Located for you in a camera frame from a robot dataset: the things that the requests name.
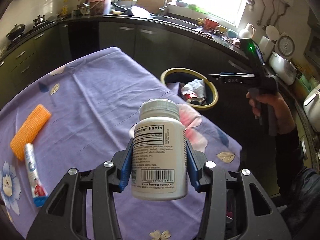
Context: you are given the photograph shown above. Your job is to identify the white supplement bottle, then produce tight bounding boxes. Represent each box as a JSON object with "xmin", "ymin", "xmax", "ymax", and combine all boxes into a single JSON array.
[{"xmin": 131, "ymin": 99, "xmax": 188, "ymax": 201}]

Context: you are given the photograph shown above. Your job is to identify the white wrapper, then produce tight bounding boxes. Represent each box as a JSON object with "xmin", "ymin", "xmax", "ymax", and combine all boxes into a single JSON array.
[{"xmin": 181, "ymin": 79, "xmax": 206, "ymax": 98}]

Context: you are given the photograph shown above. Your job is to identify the red white carton box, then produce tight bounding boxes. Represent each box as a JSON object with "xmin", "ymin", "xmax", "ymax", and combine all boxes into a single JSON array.
[{"xmin": 183, "ymin": 93, "xmax": 206, "ymax": 105}]

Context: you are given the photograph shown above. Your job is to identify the white toothpaste tube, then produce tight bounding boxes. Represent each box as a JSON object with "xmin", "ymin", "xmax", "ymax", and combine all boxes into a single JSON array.
[{"xmin": 24, "ymin": 143, "xmax": 48, "ymax": 207}]

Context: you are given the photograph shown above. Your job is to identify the orange foam fruit net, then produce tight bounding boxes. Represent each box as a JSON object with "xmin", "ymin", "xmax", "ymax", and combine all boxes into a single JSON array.
[{"xmin": 10, "ymin": 104, "xmax": 52, "ymax": 161}]

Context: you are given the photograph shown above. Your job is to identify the person right forearm dark sleeve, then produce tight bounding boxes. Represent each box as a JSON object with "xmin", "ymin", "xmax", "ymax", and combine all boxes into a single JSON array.
[{"xmin": 276, "ymin": 128, "xmax": 319, "ymax": 239}]

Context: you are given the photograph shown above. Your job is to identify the yellow rimmed blue trash bin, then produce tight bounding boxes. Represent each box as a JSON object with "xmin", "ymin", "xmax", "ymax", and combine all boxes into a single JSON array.
[{"xmin": 160, "ymin": 68, "xmax": 219, "ymax": 111}]

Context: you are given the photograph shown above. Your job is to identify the green kitchen cabinets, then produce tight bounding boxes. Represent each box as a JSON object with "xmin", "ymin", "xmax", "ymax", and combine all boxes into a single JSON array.
[{"xmin": 1, "ymin": 17, "xmax": 279, "ymax": 195}]

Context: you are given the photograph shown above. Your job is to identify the kitchen sink faucet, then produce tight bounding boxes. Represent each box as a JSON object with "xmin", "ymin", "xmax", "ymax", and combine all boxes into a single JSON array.
[{"xmin": 157, "ymin": 0, "xmax": 168, "ymax": 16}]

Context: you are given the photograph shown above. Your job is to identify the person right hand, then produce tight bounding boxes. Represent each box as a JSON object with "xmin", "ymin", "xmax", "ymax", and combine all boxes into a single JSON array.
[{"xmin": 246, "ymin": 91, "xmax": 296, "ymax": 135}]

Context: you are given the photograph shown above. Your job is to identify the white rice cooker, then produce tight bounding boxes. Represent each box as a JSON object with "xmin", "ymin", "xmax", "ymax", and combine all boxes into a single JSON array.
[{"xmin": 268, "ymin": 51, "xmax": 297, "ymax": 86}]

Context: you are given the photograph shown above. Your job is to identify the white kettle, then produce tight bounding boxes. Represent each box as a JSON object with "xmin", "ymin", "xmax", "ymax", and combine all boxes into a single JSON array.
[{"xmin": 238, "ymin": 23, "xmax": 256, "ymax": 38}]

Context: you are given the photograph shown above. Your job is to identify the purple floral tablecloth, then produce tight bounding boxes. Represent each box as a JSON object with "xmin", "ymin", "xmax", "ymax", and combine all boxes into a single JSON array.
[{"xmin": 1, "ymin": 47, "xmax": 241, "ymax": 236}]

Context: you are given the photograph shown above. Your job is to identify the brown cutting board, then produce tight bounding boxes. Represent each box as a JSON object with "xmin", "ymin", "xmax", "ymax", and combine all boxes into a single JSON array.
[{"xmin": 135, "ymin": 0, "xmax": 172, "ymax": 14}]

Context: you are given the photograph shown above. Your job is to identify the gas stove burner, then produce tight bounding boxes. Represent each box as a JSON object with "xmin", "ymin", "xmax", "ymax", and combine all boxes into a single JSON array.
[{"xmin": 33, "ymin": 15, "xmax": 48, "ymax": 28}]

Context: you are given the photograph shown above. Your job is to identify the black wok pan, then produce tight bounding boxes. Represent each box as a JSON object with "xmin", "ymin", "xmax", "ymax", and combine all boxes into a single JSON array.
[{"xmin": 6, "ymin": 23, "xmax": 25, "ymax": 41}]

